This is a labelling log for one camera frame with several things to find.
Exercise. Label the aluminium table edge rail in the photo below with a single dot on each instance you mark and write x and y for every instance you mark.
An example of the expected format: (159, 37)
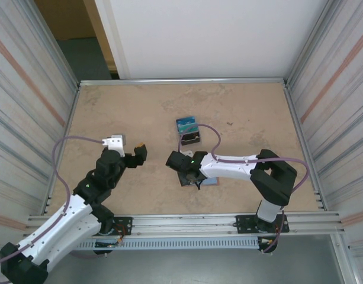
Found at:
(62, 148)
(305, 148)
(184, 80)

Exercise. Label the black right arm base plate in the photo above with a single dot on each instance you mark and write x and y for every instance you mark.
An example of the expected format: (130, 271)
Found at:
(243, 225)

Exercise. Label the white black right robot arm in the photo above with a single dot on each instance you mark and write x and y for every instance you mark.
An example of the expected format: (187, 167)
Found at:
(228, 167)

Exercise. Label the aluminium frame post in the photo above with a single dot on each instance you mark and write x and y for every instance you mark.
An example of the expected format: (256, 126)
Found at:
(54, 44)
(311, 44)

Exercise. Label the dark grey plastic card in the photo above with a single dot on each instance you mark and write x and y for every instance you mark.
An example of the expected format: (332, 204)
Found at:
(181, 181)

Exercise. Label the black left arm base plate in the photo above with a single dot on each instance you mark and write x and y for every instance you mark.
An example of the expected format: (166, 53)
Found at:
(125, 226)

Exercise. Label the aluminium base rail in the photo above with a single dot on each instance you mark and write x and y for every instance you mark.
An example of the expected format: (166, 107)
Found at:
(184, 225)

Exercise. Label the light blue plastic card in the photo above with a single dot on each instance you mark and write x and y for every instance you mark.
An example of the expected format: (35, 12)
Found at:
(212, 181)

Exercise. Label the clear acrylic card stand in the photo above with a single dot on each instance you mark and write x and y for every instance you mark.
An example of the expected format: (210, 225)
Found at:
(190, 139)

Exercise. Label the dark blue card stack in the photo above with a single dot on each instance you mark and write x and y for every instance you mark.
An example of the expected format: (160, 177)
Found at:
(185, 121)

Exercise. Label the teal card stack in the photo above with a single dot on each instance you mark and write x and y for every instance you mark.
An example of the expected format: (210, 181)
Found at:
(188, 128)

